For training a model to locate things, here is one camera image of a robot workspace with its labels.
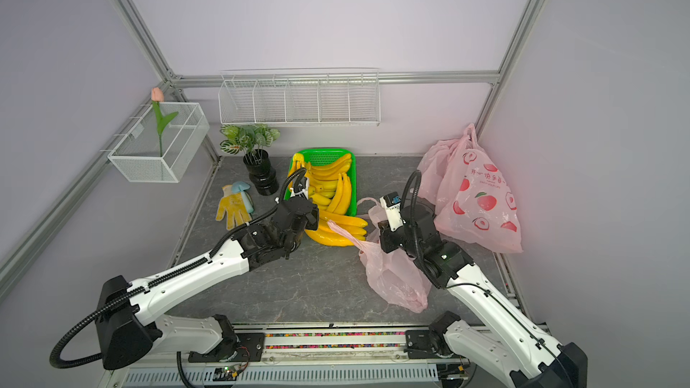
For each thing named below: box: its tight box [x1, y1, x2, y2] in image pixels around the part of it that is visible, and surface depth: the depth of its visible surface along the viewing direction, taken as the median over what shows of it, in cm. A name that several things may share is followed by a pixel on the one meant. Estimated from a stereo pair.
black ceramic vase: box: [242, 149, 280, 196], surface depth 101 cm
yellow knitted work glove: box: [215, 185, 253, 230], surface depth 104 cm
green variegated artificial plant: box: [219, 123, 281, 165], surface depth 93 cm
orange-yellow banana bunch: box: [304, 209, 369, 247], surface depth 79 cm
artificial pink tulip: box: [150, 87, 179, 158], surface depth 85 cm
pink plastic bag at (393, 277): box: [327, 196, 433, 314], surface depth 77 cm
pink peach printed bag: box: [433, 143, 523, 253], surface depth 86 cm
